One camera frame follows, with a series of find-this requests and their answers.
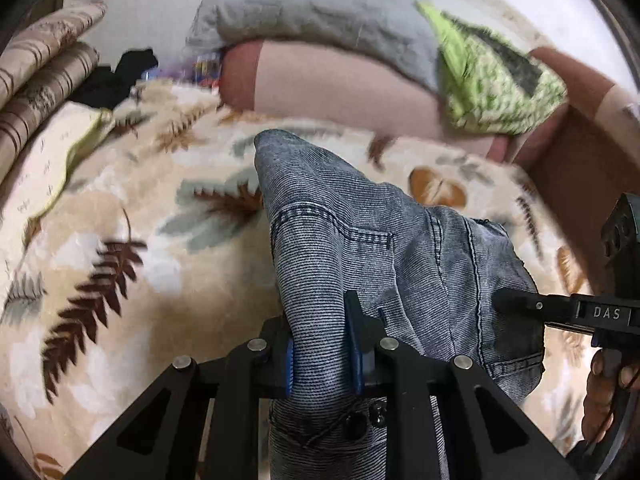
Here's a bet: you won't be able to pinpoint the floral striped rolled mattress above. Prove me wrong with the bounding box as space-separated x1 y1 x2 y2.
1 0 107 106

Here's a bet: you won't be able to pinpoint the person's right hand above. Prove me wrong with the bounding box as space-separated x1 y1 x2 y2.
582 350 639 442

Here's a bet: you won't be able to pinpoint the grey quilted pillow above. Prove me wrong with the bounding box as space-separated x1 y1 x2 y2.
186 0 439 92

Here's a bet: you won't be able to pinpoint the striped brown rolled mattress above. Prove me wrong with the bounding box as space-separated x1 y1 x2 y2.
0 42 100 180

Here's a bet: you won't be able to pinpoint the pink maroon bolster cushion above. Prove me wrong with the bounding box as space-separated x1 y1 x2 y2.
219 40 508 162

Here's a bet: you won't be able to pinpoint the black garment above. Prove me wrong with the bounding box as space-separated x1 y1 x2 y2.
68 49 158 110

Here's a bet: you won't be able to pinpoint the blue denim pants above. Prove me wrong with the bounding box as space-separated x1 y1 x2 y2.
255 130 544 479

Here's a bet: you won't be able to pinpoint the green white patterned quilt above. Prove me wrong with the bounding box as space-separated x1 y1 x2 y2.
416 1 567 136

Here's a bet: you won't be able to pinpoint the cream embroidered sheet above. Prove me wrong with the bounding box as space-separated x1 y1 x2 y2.
0 100 116 226

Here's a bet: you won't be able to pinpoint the leaf patterned beige blanket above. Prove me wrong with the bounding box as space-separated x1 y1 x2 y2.
1 82 590 479

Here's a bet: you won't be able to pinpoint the maroon sofa armrest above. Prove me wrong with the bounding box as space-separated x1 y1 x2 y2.
530 47 639 133

